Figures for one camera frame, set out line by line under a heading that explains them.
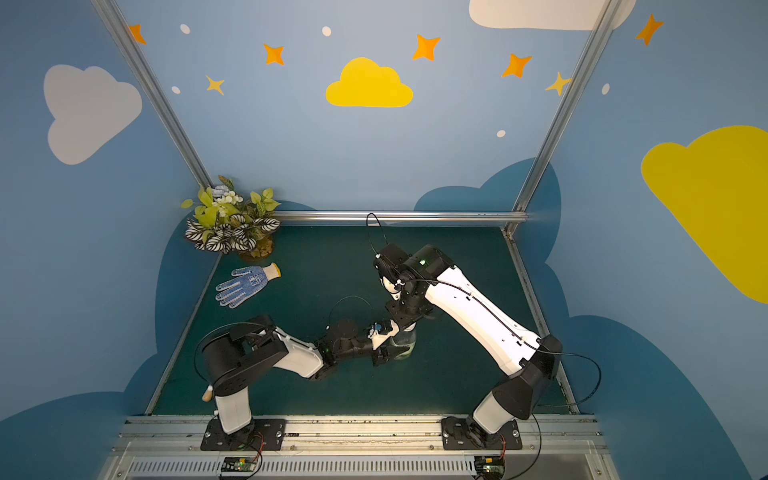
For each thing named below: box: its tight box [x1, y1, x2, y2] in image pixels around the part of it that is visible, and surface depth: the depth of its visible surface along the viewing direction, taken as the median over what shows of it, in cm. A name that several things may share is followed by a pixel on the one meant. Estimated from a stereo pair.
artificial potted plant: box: [180, 176, 281, 260], surface depth 97 cm
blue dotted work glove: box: [215, 262, 282, 309], surface depth 106 cm
